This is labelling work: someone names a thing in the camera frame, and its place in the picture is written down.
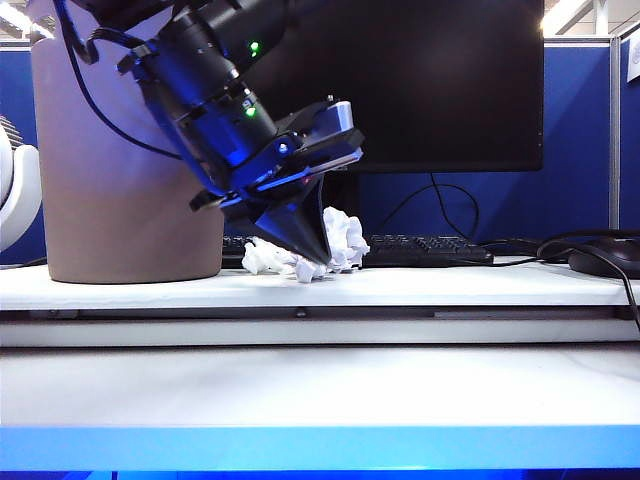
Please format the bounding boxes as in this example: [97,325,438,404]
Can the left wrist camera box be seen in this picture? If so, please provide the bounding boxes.
[277,97,356,146]

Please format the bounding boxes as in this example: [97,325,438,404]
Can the white desk fan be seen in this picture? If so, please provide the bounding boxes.
[0,114,44,256]

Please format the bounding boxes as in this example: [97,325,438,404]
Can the black computer keyboard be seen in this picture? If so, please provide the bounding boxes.
[222,234,495,269]

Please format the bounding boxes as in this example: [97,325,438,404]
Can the black computer mouse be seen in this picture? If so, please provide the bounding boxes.
[567,238,640,280]

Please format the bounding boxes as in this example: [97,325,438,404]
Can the black computer monitor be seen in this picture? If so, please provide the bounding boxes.
[249,0,545,174]

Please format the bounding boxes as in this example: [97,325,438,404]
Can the thin black monitor cable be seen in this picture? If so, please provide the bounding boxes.
[382,172,480,242]

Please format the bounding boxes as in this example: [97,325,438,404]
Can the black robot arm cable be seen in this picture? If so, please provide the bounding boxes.
[52,0,184,161]

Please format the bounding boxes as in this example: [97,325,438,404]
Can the grey plastic waste bin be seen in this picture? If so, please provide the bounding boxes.
[30,0,226,285]

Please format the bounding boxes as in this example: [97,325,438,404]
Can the small white paper ball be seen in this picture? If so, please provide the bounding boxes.
[241,237,299,276]

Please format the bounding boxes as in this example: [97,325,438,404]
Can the thick black mouse cable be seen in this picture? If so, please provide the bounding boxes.
[482,228,640,334]

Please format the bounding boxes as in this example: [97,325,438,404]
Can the white desk riser board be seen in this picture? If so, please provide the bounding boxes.
[0,262,640,312]

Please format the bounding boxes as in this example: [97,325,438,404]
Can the large white paper ball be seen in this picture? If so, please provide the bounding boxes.
[294,205,371,285]

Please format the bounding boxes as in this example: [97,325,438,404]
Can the white paper sheet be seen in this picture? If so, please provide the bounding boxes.
[625,39,640,84]

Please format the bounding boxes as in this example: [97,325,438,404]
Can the black monitor stand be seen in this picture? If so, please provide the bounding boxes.
[320,172,362,215]

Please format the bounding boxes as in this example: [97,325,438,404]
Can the grey partition post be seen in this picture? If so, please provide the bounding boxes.
[608,37,622,231]

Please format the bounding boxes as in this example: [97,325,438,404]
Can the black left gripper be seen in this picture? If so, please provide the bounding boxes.
[167,94,366,266]

